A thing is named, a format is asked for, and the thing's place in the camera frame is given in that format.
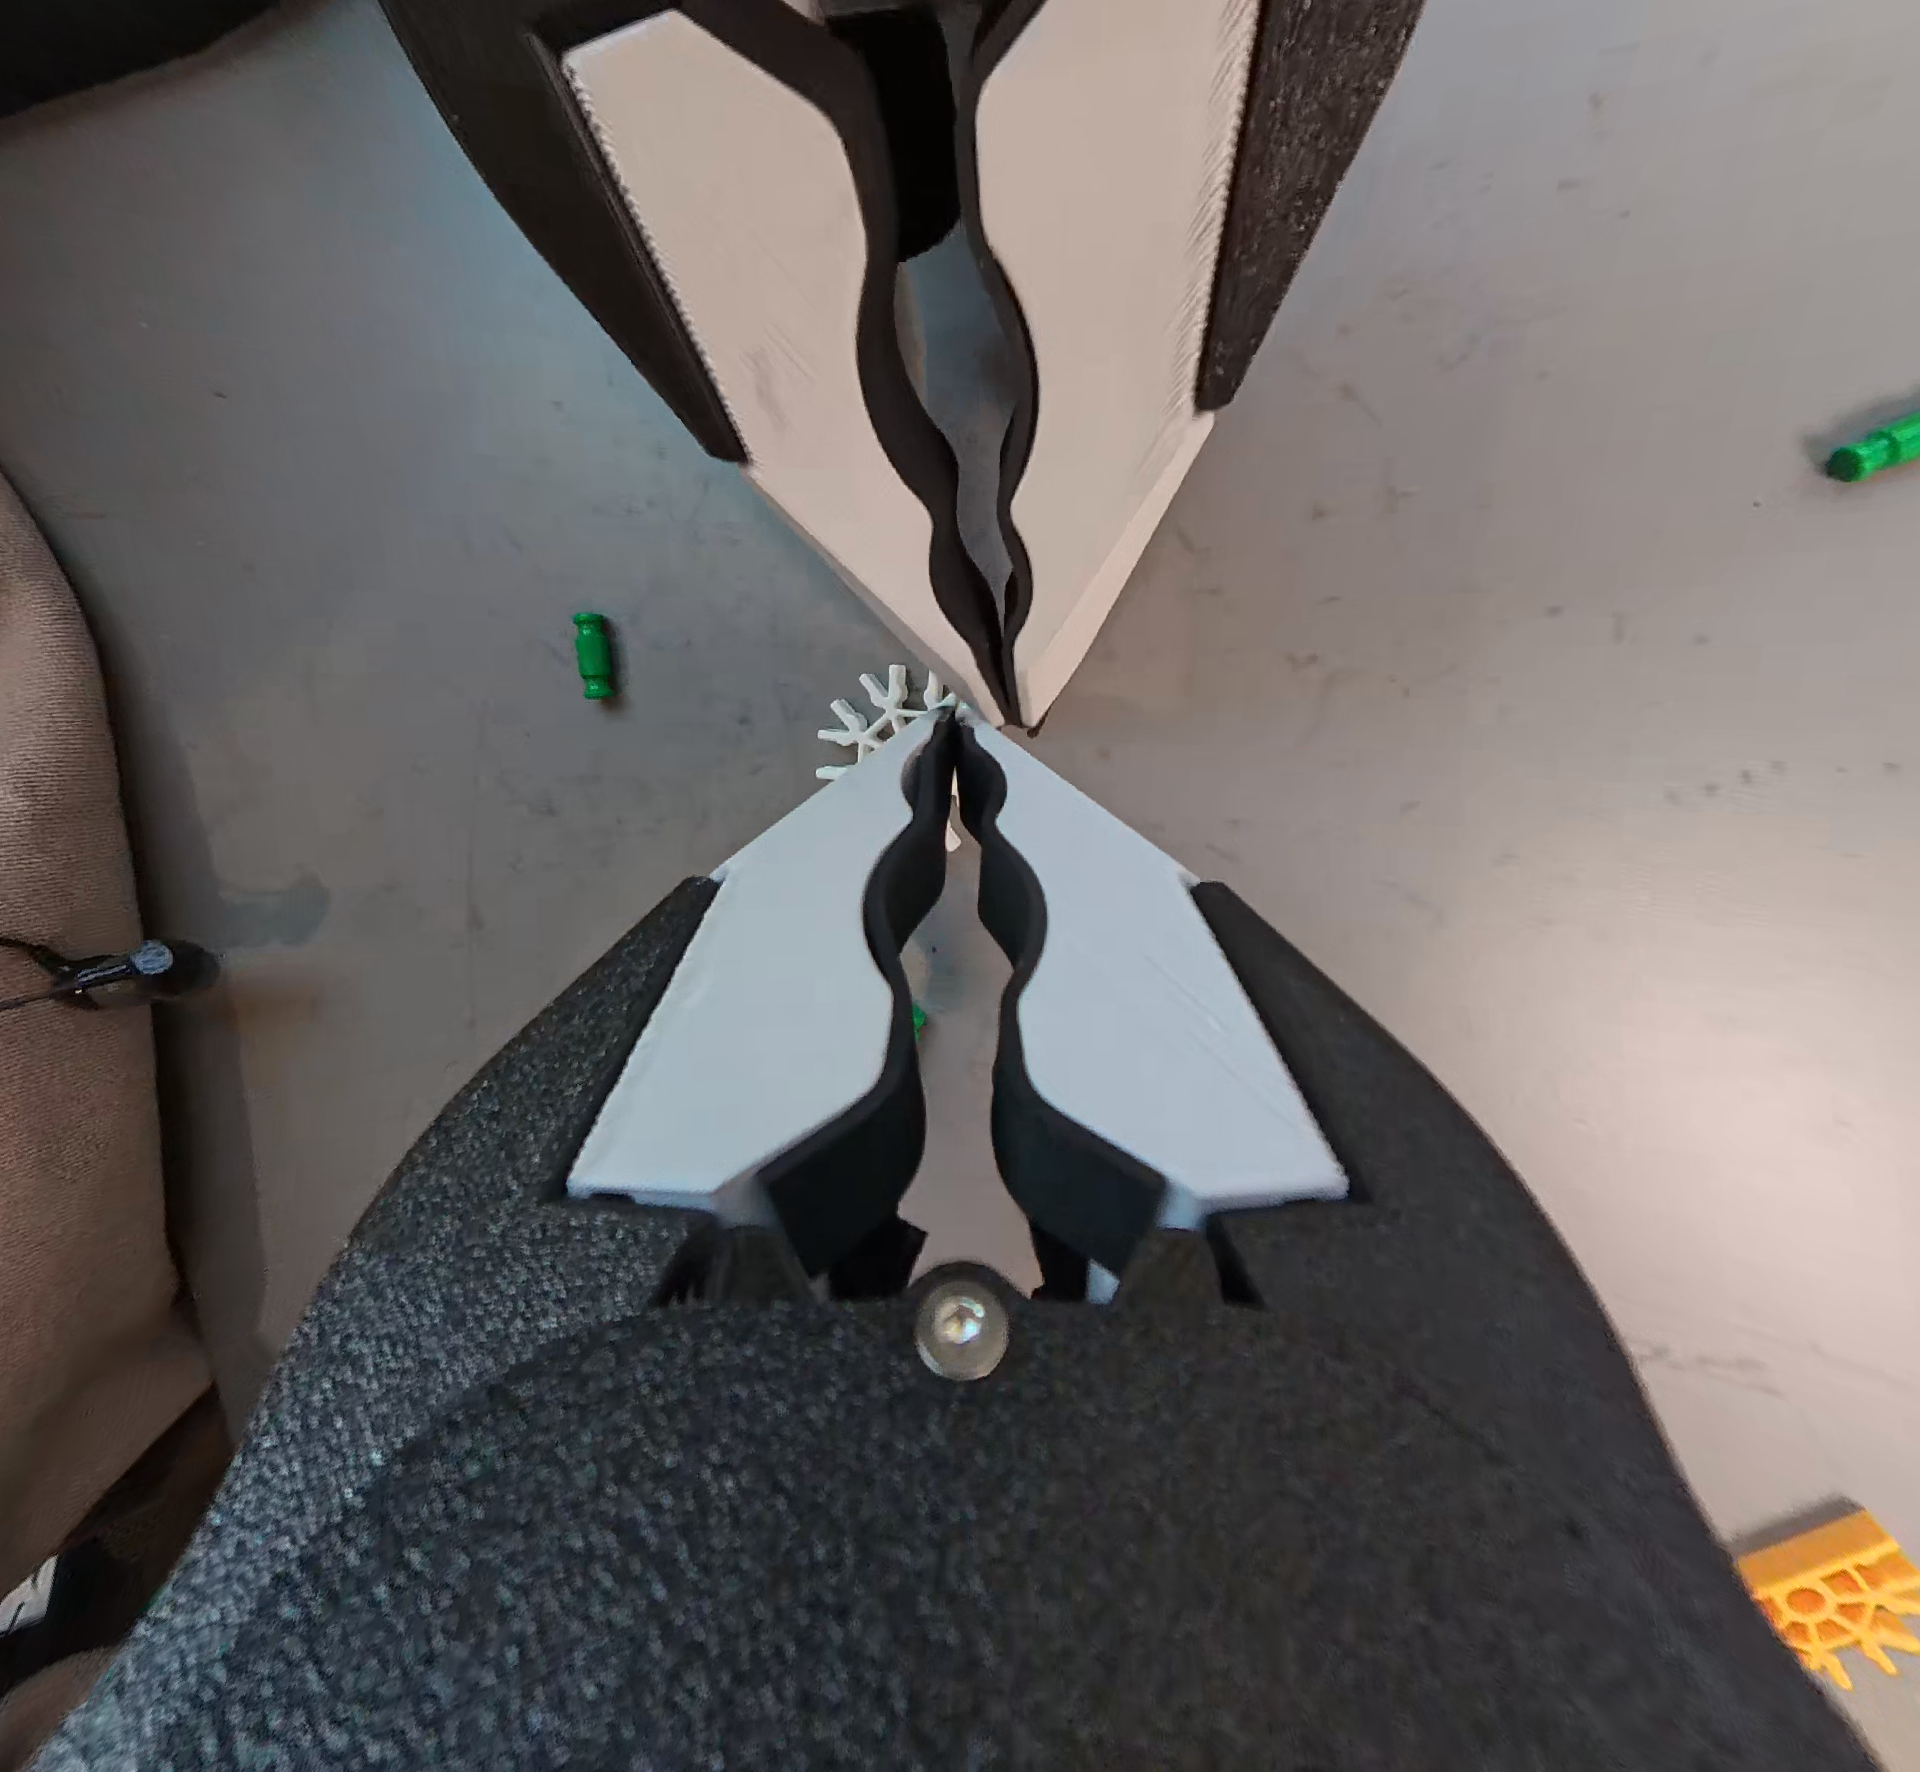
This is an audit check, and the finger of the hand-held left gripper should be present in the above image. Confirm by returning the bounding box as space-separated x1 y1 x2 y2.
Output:
969 0 1281 734
560 0 1025 734

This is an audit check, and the black earbud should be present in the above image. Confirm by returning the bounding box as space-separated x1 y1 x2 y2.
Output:
59 937 225 1010

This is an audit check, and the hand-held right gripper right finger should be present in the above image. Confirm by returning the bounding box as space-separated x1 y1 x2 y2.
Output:
953 721 1353 1307

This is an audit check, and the grey desk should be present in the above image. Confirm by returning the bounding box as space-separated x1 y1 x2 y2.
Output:
0 0 1920 1757

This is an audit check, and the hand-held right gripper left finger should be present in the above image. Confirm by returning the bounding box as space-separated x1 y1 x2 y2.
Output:
566 720 961 1299

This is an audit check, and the yellow half-round connector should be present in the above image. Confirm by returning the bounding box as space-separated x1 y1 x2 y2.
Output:
1733 1498 1920 1686

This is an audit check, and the white snowflake connector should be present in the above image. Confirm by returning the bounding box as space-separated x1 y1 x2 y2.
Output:
813 668 961 785

